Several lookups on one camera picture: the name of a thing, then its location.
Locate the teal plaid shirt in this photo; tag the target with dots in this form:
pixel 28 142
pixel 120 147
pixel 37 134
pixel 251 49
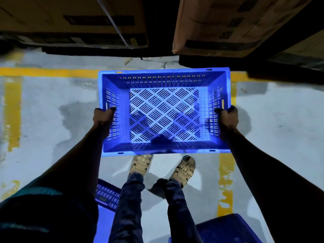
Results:
pixel 38 215

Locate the person's left hand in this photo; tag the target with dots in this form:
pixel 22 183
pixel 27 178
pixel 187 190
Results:
pixel 103 121

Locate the person's left forearm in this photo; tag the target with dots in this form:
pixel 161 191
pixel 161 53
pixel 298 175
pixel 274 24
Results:
pixel 76 161

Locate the dark blue jeans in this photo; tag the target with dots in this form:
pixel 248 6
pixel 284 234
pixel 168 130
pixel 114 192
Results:
pixel 126 212

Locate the narrow printed cardboard box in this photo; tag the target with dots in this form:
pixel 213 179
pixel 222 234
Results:
pixel 215 22

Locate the person's right hand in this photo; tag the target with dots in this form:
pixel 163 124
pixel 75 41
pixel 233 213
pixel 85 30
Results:
pixel 229 120

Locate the person's right forearm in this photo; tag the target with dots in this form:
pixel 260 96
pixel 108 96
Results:
pixel 265 179

